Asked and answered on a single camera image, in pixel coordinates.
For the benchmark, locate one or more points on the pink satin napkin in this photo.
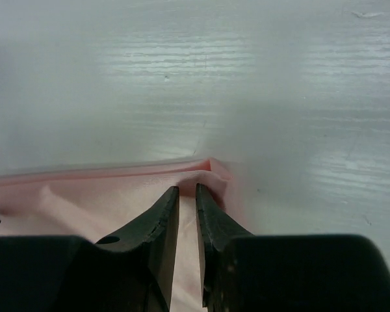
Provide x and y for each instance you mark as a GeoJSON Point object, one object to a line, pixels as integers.
{"type": "Point", "coordinates": [94, 203]}

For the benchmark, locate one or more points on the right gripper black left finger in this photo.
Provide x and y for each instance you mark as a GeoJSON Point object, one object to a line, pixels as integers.
{"type": "Point", "coordinates": [130, 269]}

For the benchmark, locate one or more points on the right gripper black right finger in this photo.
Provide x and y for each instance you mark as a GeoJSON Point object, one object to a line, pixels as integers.
{"type": "Point", "coordinates": [241, 271]}

